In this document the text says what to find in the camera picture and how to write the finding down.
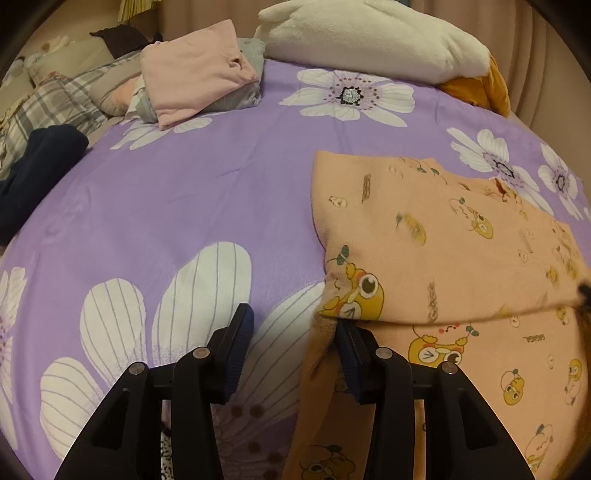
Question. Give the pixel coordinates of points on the white orange plush goose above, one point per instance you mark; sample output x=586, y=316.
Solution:
x=389, y=39

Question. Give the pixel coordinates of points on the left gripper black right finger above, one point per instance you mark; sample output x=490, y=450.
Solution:
x=429, y=420

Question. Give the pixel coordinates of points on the dark navy garment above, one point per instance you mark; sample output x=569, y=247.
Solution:
x=49, y=155

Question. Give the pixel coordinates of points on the grey plaid blanket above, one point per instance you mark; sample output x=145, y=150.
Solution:
x=57, y=101

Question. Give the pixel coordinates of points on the dark brown cushion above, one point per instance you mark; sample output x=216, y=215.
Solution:
x=124, y=39

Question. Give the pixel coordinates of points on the yellow tassel bundle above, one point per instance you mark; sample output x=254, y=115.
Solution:
x=131, y=8

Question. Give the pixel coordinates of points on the beige pillow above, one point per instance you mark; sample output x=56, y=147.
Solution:
x=61, y=55

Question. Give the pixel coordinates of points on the peach cartoon print garment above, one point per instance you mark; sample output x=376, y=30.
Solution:
x=443, y=268

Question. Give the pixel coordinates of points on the pink folded garment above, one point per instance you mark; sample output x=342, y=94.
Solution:
x=185, y=75

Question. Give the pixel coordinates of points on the purple floral bed sheet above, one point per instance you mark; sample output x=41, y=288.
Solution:
x=149, y=244

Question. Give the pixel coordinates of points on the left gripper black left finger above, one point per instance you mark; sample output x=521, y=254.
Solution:
x=121, y=440

